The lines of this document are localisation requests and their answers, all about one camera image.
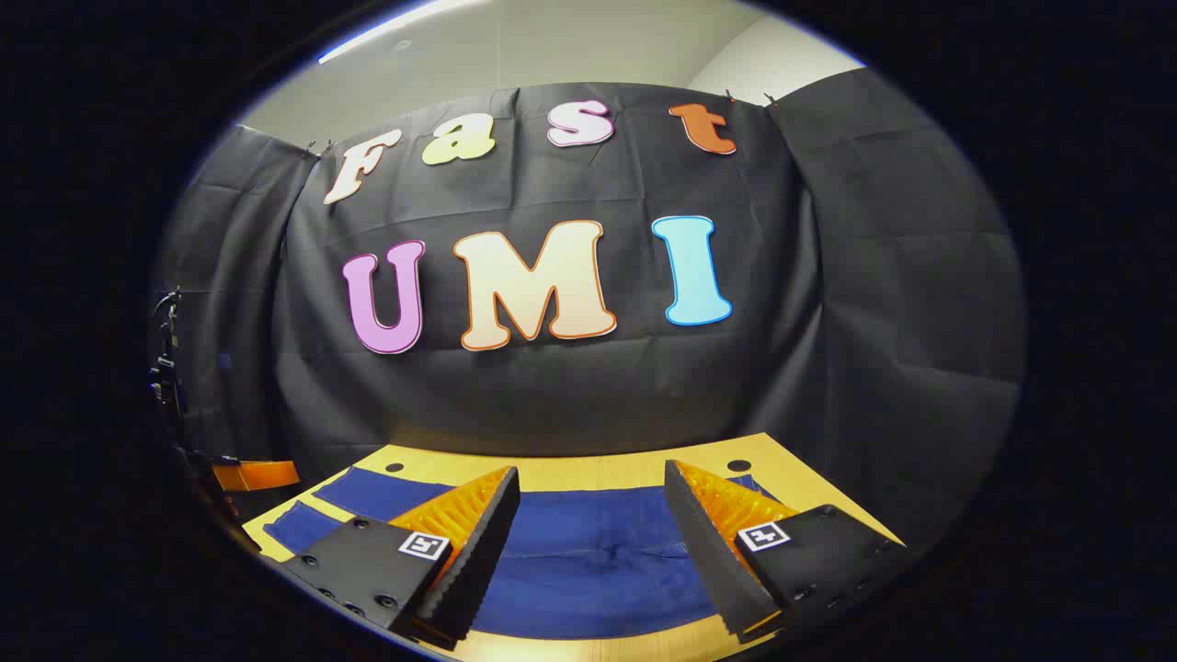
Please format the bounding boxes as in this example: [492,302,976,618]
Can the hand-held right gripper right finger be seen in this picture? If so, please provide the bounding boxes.
[662,458,919,645]

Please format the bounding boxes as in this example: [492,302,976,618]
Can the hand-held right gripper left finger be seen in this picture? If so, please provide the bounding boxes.
[279,464,522,652]

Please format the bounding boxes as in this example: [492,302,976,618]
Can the blue denim jeans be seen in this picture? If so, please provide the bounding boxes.
[262,466,783,642]

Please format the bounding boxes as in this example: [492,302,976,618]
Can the black backdrop cloth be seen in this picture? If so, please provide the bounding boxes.
[150,66,1028,553]

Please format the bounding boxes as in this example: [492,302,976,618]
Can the black cabled equipment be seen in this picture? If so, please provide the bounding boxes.
[149,287,188,435]

